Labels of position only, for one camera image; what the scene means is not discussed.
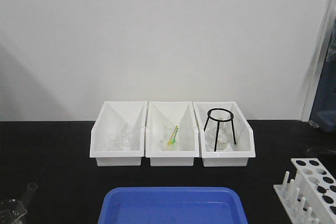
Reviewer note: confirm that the clear glass test tube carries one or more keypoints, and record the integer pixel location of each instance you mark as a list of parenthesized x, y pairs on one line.
[(27, 195)]

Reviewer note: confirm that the grey-blue pegboard drying rack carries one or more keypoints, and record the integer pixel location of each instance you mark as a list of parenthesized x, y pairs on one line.
[(323, 109)]

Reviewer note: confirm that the white test tube rack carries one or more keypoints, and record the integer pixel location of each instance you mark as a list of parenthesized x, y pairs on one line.
[(309, 197)]

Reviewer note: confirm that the middle white storage bin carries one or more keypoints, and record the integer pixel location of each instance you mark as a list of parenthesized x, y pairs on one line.
[(158, 112)]

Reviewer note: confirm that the white storage bin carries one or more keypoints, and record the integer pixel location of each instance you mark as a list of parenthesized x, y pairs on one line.
[(113, 115), (235, 154), (158, 112)]

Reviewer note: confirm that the glass beaker in middle bin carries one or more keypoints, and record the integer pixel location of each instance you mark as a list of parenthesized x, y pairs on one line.
[(167, 129)]

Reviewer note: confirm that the yellow green dropper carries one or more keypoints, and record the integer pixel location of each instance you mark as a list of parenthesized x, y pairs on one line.
[(172, 139)]

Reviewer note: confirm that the glassware in left bin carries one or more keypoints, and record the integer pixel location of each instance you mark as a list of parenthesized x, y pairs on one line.
[(120, 139)]

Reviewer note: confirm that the glass flask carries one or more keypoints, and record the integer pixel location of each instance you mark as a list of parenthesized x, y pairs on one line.
[(217, 139)]

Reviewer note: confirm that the left white storage bin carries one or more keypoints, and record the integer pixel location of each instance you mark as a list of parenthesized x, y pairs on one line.
[(113, 115)]

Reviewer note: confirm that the right white storage bin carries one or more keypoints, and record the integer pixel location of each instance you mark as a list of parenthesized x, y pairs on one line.
[(235, 154)]

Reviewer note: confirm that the blue plastic tray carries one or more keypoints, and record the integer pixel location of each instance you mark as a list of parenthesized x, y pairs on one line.
[(172, 205)]

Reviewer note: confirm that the crumpled plastic scrap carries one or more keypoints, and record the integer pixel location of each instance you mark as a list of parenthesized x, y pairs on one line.
[(313, 124)]

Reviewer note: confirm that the black wire tripod stand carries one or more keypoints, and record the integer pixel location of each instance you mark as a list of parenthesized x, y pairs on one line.
[(222, 115)]

